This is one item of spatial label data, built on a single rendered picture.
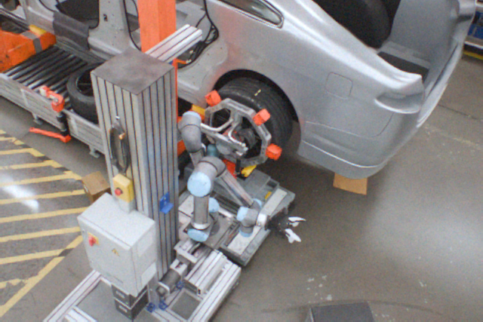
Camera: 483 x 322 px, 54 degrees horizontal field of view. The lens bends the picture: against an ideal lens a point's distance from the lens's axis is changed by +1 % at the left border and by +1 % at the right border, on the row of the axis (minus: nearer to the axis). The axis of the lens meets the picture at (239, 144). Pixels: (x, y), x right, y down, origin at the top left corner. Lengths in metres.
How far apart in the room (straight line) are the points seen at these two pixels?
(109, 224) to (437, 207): 3.07
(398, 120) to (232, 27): 1.24
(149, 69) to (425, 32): 3.13
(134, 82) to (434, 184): 3.44
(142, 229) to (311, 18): 1.63
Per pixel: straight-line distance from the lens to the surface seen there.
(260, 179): 4.01
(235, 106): 3.27
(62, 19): 4.61
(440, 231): 4.43
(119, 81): 1.97
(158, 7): 2.83
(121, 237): 2.41
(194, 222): 2.64
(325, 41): 2.98
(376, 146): 3.21
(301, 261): 3.85
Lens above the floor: 3.20
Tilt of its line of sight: 44 degrees down
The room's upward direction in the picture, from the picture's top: 6 degrees clockwise
